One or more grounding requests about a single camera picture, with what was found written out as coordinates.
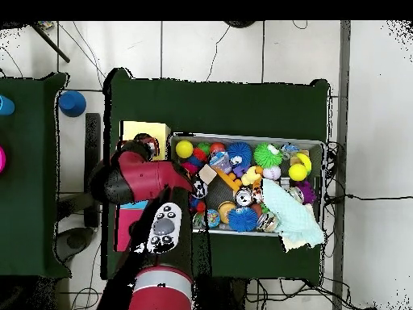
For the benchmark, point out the mint green cloth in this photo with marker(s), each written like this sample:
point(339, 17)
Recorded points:
point(290, 216)

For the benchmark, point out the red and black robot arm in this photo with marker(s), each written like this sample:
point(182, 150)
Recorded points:
point(148, 181)

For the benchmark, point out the wooden box with three holes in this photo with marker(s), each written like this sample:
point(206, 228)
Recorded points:
point(132, 128)

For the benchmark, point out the shallow clear mesh bin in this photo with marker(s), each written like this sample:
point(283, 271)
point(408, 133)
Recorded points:
point(316, 223)

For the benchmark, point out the plain wooden block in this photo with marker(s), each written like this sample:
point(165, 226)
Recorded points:
point(207, 174)

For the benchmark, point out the small soccer ball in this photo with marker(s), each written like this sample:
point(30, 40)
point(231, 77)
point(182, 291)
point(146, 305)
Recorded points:
point(201, 189)

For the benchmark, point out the orange ball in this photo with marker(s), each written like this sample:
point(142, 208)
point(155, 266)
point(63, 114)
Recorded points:
point(217, 147)

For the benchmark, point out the yellow ball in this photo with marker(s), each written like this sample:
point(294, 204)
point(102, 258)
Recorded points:
point(184, 148)
point(297, 172)

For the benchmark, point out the globe print ball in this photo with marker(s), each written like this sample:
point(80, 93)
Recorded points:
point(214, 218)

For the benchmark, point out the blue spiky rubber ball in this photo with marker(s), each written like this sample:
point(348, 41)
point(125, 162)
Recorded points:
point(243, 219)

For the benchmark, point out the green fuzzy toy with eyes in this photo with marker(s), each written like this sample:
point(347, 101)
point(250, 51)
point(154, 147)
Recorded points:
point(268, 155)

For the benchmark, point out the small baseball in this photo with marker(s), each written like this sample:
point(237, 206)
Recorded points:
point(272, 173)

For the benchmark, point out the dark green table cloth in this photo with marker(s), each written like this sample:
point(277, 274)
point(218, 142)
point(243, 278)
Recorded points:
point(213, 103)
point(29, 194)

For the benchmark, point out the purple spiky toy with eyes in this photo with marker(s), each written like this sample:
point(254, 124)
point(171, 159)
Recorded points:
point(307, 192)

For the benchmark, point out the person's foot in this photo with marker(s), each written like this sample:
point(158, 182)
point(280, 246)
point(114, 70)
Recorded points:
point(240, 23)

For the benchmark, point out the pink round object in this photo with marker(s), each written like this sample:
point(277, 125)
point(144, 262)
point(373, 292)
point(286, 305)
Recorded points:
point(2, 159)

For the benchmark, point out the light blue cup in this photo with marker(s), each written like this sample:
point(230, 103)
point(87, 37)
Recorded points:
point(5, 105)

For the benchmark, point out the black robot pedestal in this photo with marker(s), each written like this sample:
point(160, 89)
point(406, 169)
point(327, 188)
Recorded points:
point(226, 296)

